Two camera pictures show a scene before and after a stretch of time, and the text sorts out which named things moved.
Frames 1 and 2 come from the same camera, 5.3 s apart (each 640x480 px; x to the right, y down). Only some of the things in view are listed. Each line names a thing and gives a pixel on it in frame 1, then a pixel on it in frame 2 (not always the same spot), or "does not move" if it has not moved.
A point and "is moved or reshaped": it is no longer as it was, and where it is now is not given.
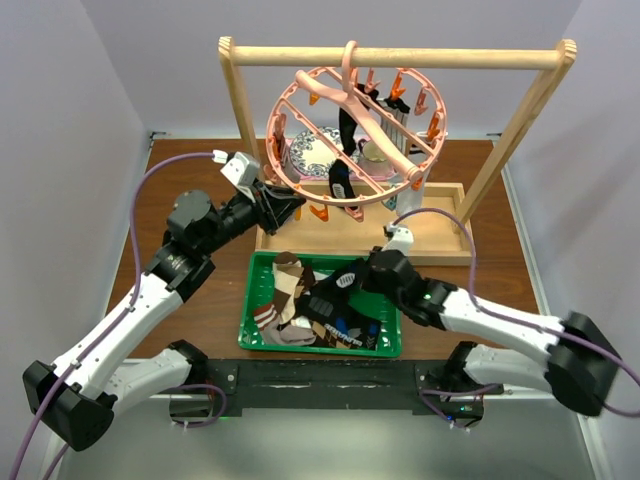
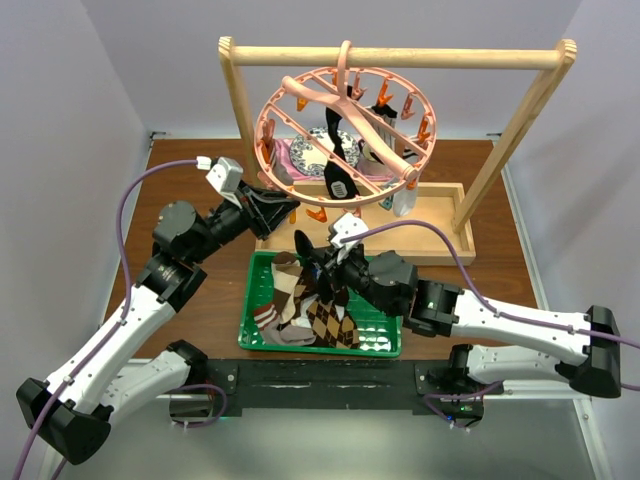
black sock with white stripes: (341, 180) is moved or reshaped
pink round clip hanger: (350, 136) is moved or reshaped
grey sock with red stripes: (272, 332) does not move
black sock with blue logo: (326, 302) to (313, 260)
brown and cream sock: (287, 272) does not move
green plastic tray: (259, 282) does not move
